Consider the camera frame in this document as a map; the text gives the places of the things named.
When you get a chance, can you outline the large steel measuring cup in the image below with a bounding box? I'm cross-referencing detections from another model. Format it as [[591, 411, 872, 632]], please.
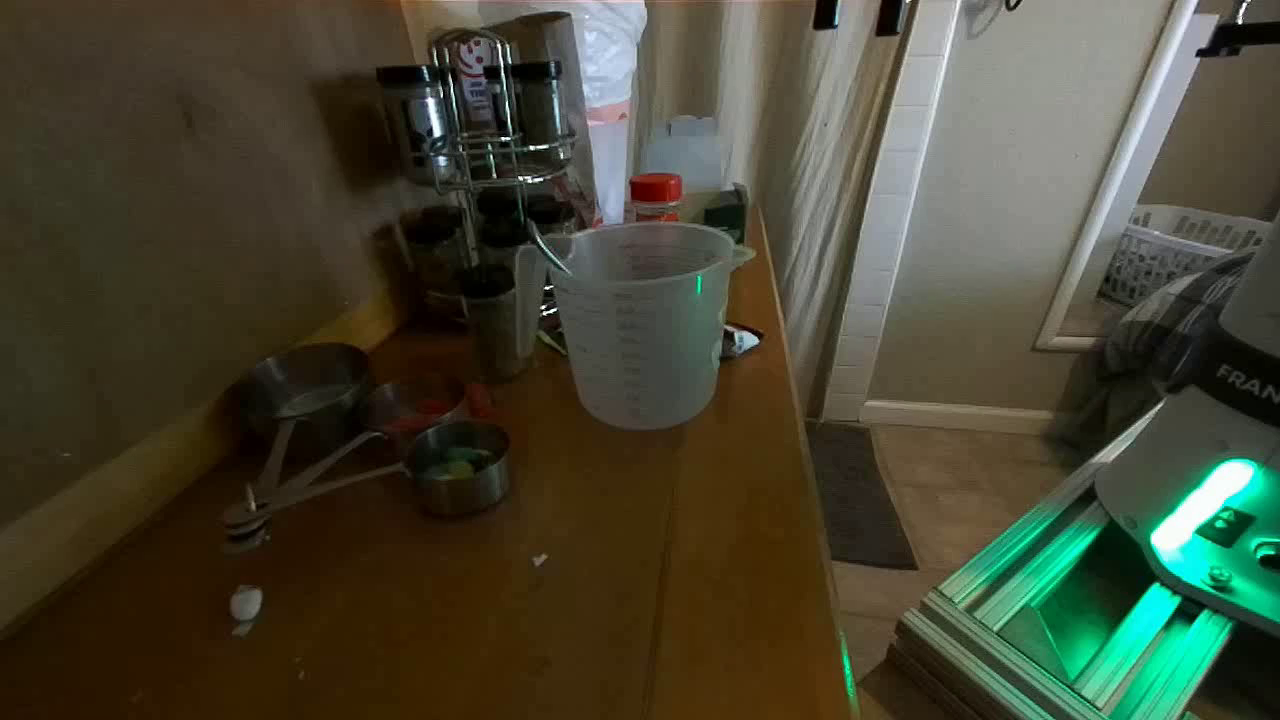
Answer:
[[238, 340, 379, 497]]

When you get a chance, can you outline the aluminium profile frame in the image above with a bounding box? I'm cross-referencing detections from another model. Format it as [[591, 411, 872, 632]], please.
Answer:
[[888, 395, 1247, 720]]

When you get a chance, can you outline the translucent plastic measuring jug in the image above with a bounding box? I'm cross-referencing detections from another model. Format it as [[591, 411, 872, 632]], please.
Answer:
[[549, 221, 758, 437]]

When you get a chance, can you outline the white door frame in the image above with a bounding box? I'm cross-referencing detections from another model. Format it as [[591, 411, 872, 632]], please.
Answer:
[[817, 0, 968, 428]]

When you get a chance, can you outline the small white lump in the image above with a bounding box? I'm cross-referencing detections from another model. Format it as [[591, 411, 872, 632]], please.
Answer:
[[223, 580, 270, 632]]

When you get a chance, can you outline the dark floor mat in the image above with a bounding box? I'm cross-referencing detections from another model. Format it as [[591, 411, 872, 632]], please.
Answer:
[[805, 420, 924, 578]]

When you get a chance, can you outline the red-lidded jar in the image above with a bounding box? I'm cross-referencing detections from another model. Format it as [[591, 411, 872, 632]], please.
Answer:
[[623, 167, 689, 228]]

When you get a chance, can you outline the black overhead bracket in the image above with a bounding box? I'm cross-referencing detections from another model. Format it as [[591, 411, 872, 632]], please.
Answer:
[[1193, 0, 1280, 61]]

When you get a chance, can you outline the translucent plastic container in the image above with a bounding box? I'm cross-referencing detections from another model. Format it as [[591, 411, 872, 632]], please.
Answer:
[[635, 112, 740, 193]]

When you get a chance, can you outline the chrome circular spice rack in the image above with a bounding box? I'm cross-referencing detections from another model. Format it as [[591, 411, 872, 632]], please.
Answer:
[[378, 32, 591, 327]]

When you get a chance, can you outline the plaid cloth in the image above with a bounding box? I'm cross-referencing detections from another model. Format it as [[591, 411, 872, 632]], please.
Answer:
[[1060, 251, 1261, 460]]

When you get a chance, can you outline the black-lidded spice jar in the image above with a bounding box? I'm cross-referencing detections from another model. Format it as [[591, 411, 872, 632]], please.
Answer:
[[471, 183, 533, 261], [526, 193, 580, 250], [397, 206, 471, 320]]

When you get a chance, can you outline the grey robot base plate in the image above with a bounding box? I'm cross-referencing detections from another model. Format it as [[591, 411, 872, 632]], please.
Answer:
[[1093, 384, 1280, 642]]

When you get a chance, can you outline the red-handled steel measuring cup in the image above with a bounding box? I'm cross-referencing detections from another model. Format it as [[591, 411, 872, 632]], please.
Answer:
[[273, 378, 502, 499]]

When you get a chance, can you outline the white-framed mirror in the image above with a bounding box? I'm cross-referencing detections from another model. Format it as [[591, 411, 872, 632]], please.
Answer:
[[1033, 0, 1229, 355]]

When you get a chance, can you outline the spoon handle in jug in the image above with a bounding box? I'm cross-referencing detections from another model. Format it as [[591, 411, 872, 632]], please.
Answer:
[[526, 216, 580, 281]]

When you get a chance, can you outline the green tea box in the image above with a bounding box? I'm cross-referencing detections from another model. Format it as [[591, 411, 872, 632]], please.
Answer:
[[698, 183, 753, 250]]

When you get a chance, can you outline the metal measuring cups set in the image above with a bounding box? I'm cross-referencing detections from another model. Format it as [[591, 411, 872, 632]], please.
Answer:
[[219, 418, 517, 548]]

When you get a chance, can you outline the white laundry basket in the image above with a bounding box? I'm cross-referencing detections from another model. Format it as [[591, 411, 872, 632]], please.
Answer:
[[1098, 200, 1280, 313]]

